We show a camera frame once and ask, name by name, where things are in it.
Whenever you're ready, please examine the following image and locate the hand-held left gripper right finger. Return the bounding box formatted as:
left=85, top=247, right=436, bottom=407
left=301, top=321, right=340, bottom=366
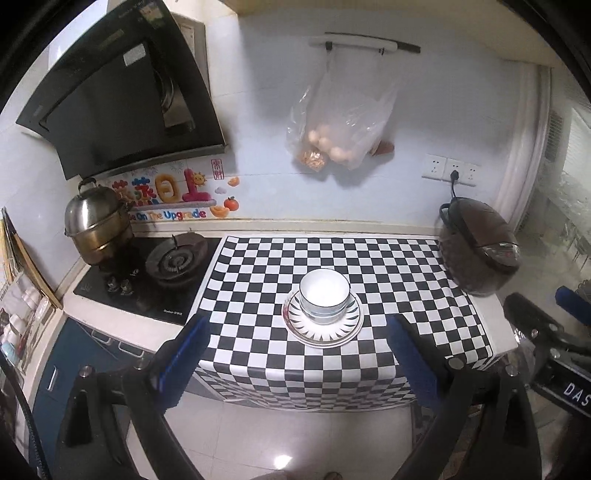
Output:
left=386, top=315, right=543, bottom=480

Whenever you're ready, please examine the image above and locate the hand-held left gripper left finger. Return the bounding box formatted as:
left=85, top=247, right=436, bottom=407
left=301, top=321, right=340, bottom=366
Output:
left=53, top=315, right=211, bottom=480

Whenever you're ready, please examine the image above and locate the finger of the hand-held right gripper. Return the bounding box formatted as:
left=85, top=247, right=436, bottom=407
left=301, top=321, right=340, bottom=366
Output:
left=503, top=293, right=565, bottom=344
left=555, top=286, right=591, bottom=317

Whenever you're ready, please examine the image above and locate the black striped white plate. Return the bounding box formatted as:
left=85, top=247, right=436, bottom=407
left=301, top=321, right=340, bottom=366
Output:
left=283, top=288, right=364, bottom=344

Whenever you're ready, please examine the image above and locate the white plate with floral print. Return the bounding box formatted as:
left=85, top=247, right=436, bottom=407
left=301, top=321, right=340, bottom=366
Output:
left=285, top=318, right=363, bottom=348

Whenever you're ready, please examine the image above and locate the white bowl with black rim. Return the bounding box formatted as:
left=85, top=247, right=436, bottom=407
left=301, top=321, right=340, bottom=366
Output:
left=299, top=270, right=352, bottom=319

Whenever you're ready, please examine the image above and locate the dark brown rice cooker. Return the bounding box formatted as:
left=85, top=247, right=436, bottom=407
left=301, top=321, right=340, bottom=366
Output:
left=438, top=198, right=522, bottom=296

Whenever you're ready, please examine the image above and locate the black glass gas stove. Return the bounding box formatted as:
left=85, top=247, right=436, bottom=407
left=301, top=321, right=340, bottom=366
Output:
left=73, top=235, right=222, bottom=324

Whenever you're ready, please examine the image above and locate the blue kitchen cabinet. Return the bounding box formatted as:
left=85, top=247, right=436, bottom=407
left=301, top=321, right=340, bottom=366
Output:
left=30, top=318, right=185, bottom=480

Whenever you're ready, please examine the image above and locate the round gas stove burner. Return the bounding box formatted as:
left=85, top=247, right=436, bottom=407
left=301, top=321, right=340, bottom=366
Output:
left=145, top=233, right=208, bottom=283

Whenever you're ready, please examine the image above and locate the black and white checkered cloth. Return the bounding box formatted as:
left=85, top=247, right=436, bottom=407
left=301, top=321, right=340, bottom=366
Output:
left=193, top=235, right=494, bottom=411

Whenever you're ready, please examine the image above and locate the rack of kitchen containers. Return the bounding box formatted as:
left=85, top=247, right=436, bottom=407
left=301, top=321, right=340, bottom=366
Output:
left=0, top=277, right=54, bottom=370

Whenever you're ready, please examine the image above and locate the wooden cutting board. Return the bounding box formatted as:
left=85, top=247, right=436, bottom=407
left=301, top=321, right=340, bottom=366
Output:
left=16, top=235, right=64, bottom=310
left=1, top=208, right=24, bottom=287

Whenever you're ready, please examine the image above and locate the stainless steel steamer pot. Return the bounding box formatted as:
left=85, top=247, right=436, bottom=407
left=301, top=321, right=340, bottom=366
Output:
left=64, top=178, right=134, bottom=266

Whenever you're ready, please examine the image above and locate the orange snack packet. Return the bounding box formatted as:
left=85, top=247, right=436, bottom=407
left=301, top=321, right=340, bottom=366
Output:
left=295, top=143, right=327, bottom=172

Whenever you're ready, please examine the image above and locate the pile of brown eggs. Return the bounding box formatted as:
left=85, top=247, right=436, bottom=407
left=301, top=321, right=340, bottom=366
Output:
left=307, top=122, right=358, bottom=163

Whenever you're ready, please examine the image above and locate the clear plastic bag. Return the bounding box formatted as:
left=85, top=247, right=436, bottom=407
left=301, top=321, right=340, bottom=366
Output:
left=286, top=48, right=399, bottom=172

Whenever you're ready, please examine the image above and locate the black range hood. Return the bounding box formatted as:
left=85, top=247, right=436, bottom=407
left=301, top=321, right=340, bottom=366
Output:
left=16, top=0, right=229, bottom=181

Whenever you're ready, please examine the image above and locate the black power cord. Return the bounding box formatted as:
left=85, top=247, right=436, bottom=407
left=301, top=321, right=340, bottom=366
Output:
left=438, top=170, right=462, bottom=217

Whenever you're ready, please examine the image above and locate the white door frame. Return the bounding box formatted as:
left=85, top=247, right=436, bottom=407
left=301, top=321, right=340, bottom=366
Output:
left=496, top=65, right=552, bottom=232

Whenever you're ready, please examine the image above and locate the colourful wall sticker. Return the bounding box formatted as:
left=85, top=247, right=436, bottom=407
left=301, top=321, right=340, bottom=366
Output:
left=111, top=159, right=241, bottom=222

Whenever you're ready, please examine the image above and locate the white wall hook rail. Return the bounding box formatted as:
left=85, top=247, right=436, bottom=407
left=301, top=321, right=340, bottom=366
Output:
left=309, top=32, right=422, bottom=55

